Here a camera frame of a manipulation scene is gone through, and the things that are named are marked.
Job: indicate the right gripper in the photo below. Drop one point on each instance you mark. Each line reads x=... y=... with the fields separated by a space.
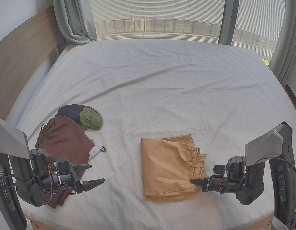
x=211 y=183

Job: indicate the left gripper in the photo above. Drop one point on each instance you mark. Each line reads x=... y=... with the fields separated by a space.
x=70 y=181

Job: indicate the tan shorts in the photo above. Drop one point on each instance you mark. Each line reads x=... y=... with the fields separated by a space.
x=167 y=166

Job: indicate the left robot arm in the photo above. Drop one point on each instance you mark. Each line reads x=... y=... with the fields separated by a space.
x=8 y=140

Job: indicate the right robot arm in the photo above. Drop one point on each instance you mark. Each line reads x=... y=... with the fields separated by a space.
x=265 y=147

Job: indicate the bed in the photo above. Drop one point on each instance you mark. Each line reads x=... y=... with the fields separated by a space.
x=162 y=80

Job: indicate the white garment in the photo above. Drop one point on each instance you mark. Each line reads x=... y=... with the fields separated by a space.
x=96 y=150

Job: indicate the brown shorts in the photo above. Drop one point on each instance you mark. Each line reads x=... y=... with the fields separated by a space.
x=64 y=140

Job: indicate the green garment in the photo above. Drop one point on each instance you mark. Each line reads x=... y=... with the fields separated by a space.
x=90 y=118

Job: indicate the black garment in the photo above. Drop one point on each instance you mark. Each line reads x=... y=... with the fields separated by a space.
x=68 y=112

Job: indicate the grey-green curtain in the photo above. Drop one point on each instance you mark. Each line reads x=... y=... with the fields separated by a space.
x=71 y=13
x=290 y=32

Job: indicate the window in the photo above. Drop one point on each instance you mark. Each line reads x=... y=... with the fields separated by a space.
x=228 y=13

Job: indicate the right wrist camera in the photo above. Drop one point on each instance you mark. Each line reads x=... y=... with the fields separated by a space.
x=218 y=169

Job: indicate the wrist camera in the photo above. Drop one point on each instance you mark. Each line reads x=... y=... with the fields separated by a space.
x=218 y=169
x=62 y=164

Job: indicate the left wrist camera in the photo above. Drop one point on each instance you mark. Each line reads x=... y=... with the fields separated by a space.
x=62 y=164

